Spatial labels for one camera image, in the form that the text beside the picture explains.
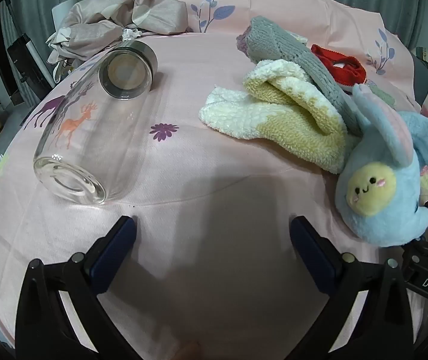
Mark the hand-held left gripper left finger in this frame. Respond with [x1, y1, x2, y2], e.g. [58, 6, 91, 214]
[15, 215, 138, 360]

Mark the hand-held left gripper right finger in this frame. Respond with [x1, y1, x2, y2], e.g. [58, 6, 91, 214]
[290, 215, 414, 360]

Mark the blue plush bunny toy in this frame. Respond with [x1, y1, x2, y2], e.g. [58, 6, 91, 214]
[334, 82, 428, 248]

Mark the yellow and white fluffy towel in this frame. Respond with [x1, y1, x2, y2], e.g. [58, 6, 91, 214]
[199, 59, 361, 175]

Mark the grey towel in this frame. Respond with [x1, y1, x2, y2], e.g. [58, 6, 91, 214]
[236, 16, 359, 136]

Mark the clear glass bottle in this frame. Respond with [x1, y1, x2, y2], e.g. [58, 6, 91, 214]
[33, 41, 158, 206]

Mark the pink printed bedsheet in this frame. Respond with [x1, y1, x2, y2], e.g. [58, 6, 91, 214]
[0, 0, 424, 360]

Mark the red cloth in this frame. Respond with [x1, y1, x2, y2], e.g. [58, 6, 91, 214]
[310, 44, 367, 87]

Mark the black box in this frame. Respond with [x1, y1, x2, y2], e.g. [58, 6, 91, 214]
[7, 34, 46, 106]

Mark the crumpled beige cloth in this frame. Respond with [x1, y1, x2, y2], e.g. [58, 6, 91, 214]
[45, 0, 188, 83]

